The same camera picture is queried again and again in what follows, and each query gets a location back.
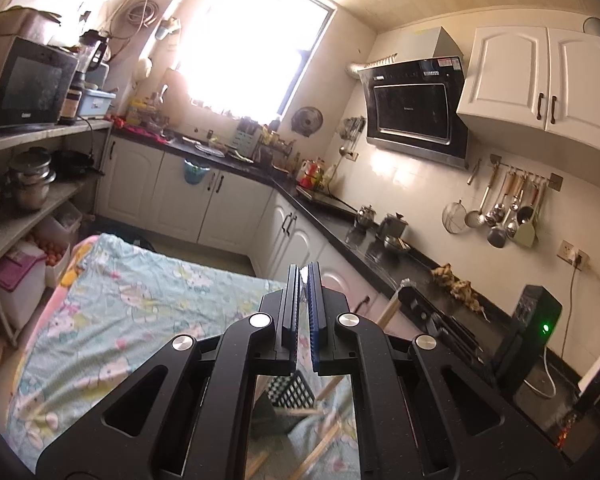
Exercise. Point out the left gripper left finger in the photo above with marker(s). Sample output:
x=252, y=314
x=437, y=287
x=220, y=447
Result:
x=185, y=413

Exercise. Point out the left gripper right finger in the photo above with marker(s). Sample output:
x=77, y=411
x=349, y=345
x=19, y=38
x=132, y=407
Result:
x=421, y=412

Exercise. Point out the black countertop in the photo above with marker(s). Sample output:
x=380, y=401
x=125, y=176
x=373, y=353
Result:
x=423, y=294

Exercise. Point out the green perforated utensil basket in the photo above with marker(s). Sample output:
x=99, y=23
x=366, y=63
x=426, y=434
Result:
x=285, y=402

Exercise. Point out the Hello Kitty tablecloth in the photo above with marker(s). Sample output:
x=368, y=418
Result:
x=116, y=306

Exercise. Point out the steel kettle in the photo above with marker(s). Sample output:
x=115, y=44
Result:
x=393, y=225

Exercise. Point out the metal strainer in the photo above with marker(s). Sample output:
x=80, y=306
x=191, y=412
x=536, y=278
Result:
x=453, y=217

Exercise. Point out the green hanging spatula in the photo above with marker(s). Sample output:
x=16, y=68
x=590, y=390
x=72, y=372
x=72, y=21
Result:
x=526, y=233

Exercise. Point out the pink lidded storage box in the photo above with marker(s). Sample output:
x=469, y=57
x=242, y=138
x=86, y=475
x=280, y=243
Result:
x=22, y=282

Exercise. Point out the teal hanging bowl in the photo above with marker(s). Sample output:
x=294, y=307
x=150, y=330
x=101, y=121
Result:
x=194, y=173

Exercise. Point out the stacked steel pots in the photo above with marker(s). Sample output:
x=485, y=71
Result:
x=30, y=175

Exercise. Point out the black range hood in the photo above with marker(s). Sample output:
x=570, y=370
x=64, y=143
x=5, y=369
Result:
x=412, y=96

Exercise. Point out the light blue plastic box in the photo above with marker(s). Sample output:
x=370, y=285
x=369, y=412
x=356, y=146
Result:
x=95, y=103

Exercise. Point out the white upper cabinet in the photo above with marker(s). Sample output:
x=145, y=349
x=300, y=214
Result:
x=544, y=79

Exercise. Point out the black microwave oven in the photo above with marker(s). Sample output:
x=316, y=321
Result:
x=34, y=81

